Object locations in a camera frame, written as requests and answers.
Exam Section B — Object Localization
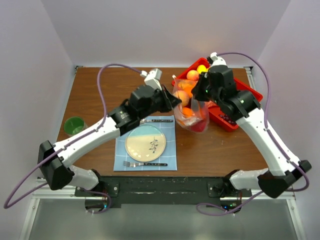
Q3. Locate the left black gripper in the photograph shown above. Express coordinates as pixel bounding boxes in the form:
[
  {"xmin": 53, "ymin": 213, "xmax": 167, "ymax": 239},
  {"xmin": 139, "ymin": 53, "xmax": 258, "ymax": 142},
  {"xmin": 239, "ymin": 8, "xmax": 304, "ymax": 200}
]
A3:
[{"xmin": 139, "ymin": 84, "xmax": 182, "ymax": 121}]

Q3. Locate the orange fruit back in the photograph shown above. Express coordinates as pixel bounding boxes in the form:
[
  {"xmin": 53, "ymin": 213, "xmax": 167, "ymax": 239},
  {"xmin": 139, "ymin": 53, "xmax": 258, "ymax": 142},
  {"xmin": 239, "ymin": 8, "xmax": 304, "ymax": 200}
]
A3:
[{"xmin": 181, "ymin": 107, "xmax": 196, "ymax": 118}]

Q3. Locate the orange fruit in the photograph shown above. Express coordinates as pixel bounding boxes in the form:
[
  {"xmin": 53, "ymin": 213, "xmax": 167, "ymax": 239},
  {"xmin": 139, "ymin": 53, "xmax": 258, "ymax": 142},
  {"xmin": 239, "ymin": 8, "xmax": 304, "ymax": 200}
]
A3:
[
  {"xmin": 177, "ymin": 79, "xmax": 197, "ymax": 90},
  {"xmin": 181, "ymin": 107, "xmax": 196, "ymax": 118}
]

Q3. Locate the clear zip top bag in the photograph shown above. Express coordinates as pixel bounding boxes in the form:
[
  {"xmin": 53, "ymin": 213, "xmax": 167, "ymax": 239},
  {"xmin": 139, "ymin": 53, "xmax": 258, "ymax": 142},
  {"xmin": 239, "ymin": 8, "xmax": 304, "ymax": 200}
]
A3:
[{"xmin": 172, "ymin": 79, "xmax": 209, "ymax": 131}]

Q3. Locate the red apple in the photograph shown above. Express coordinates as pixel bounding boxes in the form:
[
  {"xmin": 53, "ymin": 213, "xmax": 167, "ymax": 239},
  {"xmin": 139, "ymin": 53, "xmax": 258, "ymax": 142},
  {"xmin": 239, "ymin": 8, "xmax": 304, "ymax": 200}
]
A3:
[{"xmin": 190, "ymin": 121, "xmax": 208, "ymax": 133}]

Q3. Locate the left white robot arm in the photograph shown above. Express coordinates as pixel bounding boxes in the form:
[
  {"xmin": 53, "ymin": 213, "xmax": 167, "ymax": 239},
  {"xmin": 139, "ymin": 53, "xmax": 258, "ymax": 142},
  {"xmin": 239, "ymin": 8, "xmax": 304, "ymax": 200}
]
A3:
[{"xmin": 38, "ymin": 85, "xmax": 182, "ymax": 196}]

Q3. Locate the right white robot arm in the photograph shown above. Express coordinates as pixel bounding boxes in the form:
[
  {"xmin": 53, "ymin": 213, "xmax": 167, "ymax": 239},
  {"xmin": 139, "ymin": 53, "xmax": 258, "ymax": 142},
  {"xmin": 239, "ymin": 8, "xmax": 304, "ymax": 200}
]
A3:
[{"xmin": 191, "ymin": 65, "xmax": 312, "ymax": 199}]

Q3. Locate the yellow bell pepper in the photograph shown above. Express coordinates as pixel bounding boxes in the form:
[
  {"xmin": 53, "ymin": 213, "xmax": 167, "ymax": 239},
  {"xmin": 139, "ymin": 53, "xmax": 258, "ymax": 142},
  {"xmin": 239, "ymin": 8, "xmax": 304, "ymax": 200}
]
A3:
[{"xmin": 196, "ymin": 64, "xmax": 209, "ymax": 74}]

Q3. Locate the lower purple grape bunch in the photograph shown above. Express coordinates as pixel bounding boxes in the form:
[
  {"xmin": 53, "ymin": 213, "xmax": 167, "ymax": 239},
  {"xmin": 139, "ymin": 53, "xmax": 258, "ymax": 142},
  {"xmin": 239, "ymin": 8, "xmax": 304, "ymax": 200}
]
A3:
[{"xmin": 218, "ymin": 114, "xmax": 236, "ymax": 126}]

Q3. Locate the metal spoon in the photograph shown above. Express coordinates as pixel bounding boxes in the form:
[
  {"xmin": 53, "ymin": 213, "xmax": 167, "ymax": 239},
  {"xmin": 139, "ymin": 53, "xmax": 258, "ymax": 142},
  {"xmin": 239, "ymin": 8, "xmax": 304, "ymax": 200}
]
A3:
[{"xmin": 139, "ymin": 119, "xmax": 174, "ymax": 125}]

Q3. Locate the cream and teal plate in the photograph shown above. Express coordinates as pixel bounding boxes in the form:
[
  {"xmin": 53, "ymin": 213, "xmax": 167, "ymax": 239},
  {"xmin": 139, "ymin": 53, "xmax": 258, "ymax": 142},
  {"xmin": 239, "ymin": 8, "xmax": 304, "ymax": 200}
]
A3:
[{"xmin": 124, "ymin": 124, "xmax": 167, "ymax": 162}]

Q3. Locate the blue checked placemat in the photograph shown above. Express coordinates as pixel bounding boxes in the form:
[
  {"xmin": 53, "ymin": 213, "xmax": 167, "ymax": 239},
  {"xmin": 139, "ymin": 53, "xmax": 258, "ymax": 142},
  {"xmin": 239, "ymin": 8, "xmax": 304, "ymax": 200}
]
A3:
[{"xmin": 113, "ymin": 115, "xmax": 178, "ymax": 172}]

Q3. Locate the metal fork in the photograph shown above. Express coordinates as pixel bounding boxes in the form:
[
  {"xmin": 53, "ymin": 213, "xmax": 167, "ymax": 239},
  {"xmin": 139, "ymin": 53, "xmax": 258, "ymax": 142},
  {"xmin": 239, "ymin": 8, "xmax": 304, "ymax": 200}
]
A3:
[{"xmin": 123, "ymin": 161, "xmax": 168, "ymax": 168}]

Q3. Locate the green floral mug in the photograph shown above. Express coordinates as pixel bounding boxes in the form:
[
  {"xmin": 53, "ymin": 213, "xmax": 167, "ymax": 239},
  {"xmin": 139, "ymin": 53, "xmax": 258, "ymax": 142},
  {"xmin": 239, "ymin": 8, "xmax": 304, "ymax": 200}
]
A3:
[{"xmin": 63, "ymin": 116, "xmax": 88, "ymax": 137}]

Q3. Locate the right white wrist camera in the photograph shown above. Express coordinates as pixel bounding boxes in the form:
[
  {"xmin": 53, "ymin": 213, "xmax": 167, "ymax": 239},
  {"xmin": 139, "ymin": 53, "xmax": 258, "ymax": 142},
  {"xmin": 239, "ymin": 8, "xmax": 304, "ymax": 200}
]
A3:
[{"xmin": 206, "ymin": 52, "xmax": 227, "ymax": 68}]

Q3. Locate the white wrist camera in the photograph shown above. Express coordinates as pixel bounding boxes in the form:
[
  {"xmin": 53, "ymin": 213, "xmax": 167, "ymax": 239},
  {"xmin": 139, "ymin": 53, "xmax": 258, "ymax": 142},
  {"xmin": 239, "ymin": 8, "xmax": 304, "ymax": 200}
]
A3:
[
  {"xmin": 206, "ymin": 52, "xmax": 227, "ymax": 68},
  {"xmin": 140, "ymin": 68, "xmax": 162, "ymax": 90}
]

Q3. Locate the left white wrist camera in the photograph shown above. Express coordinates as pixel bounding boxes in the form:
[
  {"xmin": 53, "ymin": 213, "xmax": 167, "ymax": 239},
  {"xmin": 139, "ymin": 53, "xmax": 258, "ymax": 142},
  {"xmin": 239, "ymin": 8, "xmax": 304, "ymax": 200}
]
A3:
[{"xmin": 140, "ymin": 68, "xmax": 162, "ymax": 90}]

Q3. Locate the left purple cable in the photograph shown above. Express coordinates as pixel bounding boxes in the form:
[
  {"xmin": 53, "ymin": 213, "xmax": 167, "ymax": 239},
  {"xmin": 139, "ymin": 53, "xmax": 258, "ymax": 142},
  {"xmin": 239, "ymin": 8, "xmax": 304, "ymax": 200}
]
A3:
[{"xmin": 3, "ymin": 63, "xmax": 145, "ymax": 213}]

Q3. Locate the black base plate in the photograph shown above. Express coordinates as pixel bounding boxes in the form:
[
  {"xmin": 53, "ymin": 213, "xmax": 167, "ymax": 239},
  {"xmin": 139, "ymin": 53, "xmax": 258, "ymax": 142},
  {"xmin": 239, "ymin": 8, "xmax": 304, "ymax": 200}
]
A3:
[{"xmin": 74, "ymin": 175, "xmax": 253, "ymax": 210}]

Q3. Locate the aluminium frame rail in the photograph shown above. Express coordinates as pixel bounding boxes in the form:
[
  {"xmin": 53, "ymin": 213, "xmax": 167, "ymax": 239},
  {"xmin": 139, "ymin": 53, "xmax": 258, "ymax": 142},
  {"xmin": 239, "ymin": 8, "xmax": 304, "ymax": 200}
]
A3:
[{"xmin": 18, "ymin": 66, "xmax": 307, "ymax": 240}]

